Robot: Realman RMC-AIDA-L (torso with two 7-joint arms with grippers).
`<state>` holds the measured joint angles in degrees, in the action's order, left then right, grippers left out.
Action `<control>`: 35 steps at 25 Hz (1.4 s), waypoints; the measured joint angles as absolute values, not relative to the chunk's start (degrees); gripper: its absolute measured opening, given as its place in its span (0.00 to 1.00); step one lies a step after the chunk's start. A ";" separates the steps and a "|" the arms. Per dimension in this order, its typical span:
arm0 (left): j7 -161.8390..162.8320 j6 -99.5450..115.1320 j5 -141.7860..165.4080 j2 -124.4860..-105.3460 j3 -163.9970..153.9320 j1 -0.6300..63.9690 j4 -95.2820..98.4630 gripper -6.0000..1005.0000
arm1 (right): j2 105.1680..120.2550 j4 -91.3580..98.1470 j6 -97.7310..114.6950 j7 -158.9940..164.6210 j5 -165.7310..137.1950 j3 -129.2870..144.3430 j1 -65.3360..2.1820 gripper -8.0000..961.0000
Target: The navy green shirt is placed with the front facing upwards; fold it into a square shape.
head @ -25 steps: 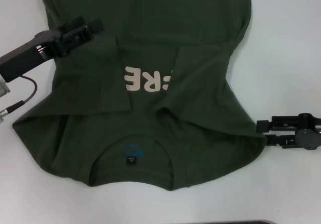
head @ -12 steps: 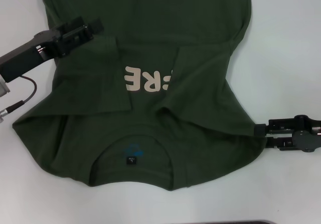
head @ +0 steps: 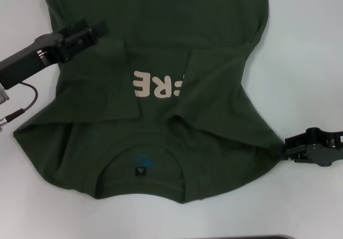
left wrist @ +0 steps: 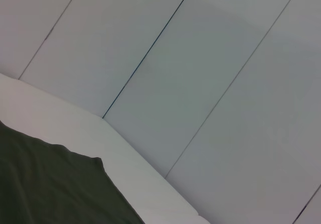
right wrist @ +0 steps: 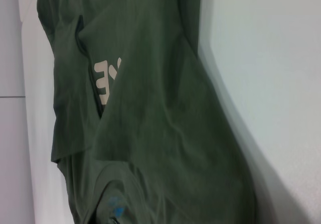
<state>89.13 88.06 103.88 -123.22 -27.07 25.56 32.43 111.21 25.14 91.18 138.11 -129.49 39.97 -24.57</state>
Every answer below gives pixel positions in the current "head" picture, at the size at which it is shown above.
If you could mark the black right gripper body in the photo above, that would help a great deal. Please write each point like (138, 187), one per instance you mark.
(327, 148)

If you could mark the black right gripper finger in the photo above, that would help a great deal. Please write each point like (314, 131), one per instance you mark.
(298, 140)
(294, 153)

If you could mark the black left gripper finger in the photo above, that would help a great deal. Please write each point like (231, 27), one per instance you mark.
(77, 44)
(100, 28)

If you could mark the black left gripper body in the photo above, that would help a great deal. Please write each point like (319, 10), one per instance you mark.
(24, 59)

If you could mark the dark green FREE t-shirt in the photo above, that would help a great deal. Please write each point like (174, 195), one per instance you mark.
(166, 22)

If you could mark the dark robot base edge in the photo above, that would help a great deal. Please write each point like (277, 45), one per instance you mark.
(219, 237)

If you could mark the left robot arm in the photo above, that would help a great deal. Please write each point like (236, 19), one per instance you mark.
(3, 95)

